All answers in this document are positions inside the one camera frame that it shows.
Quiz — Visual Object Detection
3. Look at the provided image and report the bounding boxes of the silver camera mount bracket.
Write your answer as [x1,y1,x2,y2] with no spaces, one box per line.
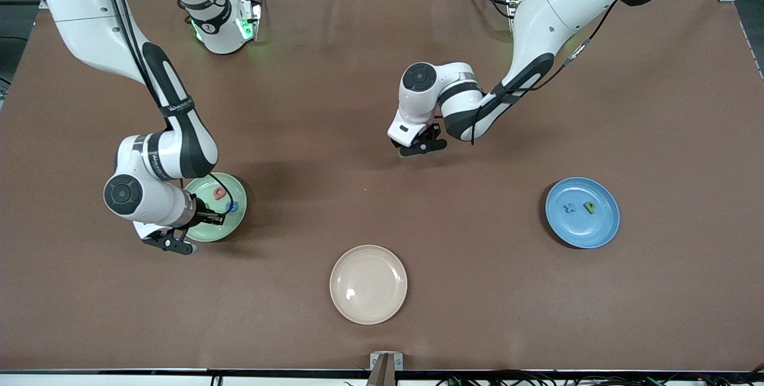
[367,352,404,386]

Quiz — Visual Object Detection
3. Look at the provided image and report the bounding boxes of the blue plate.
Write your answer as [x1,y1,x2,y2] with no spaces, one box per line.
[545,177,620,249]

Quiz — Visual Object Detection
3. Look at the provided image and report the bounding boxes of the brown table cover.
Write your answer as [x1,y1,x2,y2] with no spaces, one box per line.
[0,0,764,372]

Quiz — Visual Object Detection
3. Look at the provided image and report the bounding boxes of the beige plate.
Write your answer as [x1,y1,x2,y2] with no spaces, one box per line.
[329,245,408,325]

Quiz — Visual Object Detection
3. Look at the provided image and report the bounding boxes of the white table edge profile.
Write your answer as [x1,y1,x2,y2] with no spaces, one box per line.
[0,369,764,386]

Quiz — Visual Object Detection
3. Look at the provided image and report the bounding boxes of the light green plate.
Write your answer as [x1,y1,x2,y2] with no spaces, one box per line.
[182,172,247,242]

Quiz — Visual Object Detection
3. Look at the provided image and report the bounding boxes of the silver base connector box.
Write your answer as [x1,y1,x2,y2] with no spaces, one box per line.
[236,0,263,42]
[506,0,529,35]

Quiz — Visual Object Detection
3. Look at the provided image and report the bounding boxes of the tangled black cables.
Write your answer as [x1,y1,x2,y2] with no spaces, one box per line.
[436,371,764,386]

